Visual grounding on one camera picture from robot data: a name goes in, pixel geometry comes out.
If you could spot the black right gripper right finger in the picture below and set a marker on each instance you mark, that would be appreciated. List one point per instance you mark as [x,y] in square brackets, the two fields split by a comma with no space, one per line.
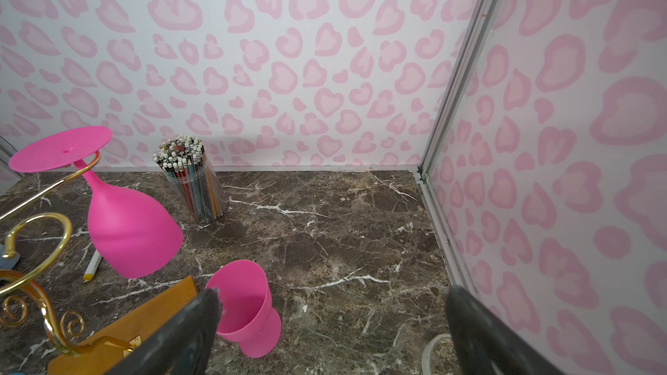
[484,344]

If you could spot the pink wine glass back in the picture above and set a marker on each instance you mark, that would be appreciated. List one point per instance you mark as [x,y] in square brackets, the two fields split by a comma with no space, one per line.
[132,231]

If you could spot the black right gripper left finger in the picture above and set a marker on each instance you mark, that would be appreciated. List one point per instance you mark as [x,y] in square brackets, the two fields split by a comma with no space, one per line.
[183,345]

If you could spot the pink wine glass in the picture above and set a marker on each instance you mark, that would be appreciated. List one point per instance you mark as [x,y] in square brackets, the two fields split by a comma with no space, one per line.
[132,231]
[248,317]

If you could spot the orange wooden rack base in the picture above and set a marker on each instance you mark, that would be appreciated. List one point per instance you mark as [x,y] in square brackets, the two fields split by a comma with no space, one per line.
[141,322]

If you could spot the gold wire glass rack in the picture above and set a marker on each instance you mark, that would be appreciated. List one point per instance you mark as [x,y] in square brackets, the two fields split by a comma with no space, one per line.
[14,310]

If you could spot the roll of tape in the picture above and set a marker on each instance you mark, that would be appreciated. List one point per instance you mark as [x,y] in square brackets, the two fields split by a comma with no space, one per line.
[438,356]

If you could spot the clear cup of pencils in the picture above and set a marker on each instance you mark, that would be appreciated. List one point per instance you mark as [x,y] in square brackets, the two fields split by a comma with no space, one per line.
[185,164]

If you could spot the white yellow marker pen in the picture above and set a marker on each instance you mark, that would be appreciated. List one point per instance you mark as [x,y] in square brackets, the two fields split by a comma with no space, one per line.
[91,269]

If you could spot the light blue alarm clock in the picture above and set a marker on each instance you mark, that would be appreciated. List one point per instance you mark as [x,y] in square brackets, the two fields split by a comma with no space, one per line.
[9,258]

